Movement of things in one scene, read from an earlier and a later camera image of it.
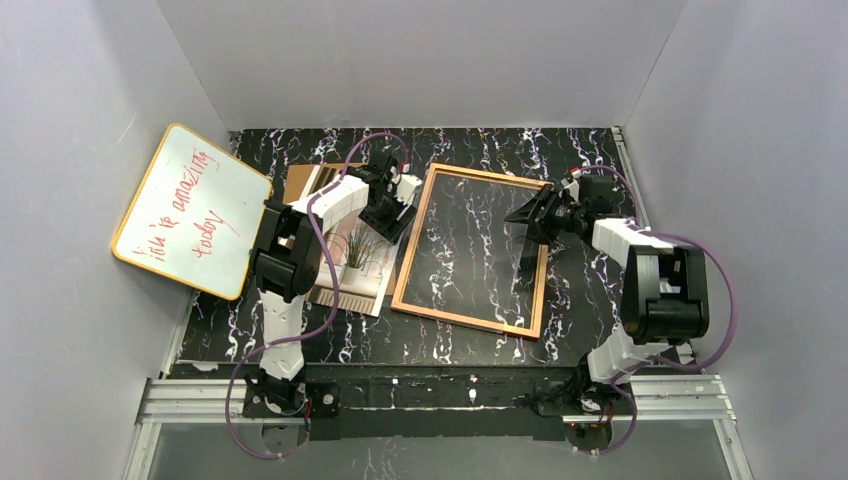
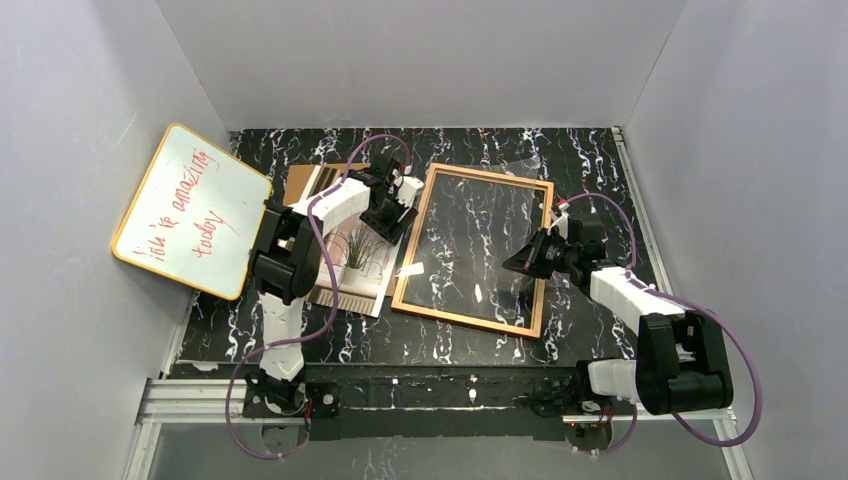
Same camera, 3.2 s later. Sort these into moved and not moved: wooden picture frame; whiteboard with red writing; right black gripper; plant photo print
Moved: right black gripper
Not moved: plant photo print; whiteboard with red writing; wooden picture frame
